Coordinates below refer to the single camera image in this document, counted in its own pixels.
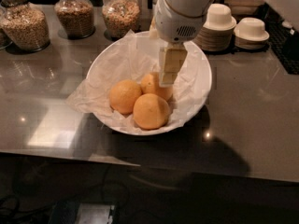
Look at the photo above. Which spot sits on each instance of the right glass cereal jar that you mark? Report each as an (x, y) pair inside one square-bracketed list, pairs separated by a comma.
[(121, 16)]

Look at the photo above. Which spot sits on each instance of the crumpled white paper liner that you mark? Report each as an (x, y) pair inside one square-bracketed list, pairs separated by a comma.
[(124, 62)]

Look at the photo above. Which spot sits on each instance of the white bowl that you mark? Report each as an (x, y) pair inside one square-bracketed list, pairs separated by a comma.
[(199, 78)]

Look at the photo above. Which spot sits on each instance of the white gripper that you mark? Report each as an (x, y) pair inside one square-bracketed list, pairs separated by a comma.
[(175, 26)]

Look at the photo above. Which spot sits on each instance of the tall stack paper bowls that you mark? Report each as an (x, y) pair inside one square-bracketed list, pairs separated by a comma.
[(217, 32)]

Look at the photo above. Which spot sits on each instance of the stack of napkins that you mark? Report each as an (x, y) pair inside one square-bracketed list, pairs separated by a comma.
[(243, 7)]

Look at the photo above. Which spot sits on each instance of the middle glass cereal jar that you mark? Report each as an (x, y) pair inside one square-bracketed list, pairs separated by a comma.
[(76, 17)]

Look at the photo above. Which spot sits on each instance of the large glass cereal jar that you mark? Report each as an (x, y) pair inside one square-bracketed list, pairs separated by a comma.
[(25, 25)]

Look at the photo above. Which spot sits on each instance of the orange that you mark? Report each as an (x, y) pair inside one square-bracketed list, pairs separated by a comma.
[(150, 84), (123, 95), (151, 111)]

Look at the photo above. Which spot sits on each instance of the short stack paper bowls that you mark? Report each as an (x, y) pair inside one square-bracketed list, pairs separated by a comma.
[(250, 34)]

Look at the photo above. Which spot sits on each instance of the glass jar at left edge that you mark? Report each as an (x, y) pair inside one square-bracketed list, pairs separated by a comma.
[(4, 39)]

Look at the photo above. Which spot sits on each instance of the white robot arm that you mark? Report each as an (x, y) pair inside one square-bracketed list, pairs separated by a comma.
[(176, 22)]

